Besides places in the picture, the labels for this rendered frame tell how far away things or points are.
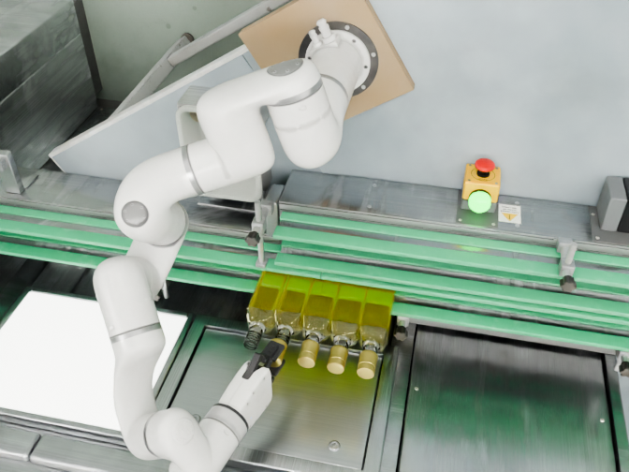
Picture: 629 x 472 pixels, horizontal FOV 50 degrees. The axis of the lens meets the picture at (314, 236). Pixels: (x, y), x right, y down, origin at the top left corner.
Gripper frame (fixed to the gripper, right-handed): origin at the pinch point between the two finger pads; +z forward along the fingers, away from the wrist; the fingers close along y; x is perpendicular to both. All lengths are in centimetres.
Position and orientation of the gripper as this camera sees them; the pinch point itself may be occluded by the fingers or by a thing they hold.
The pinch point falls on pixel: (272, 358)
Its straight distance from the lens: 129.2
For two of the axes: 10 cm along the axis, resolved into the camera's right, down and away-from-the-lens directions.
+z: 4.6, -5.8, 6.8
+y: 0.1, -7.6, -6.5
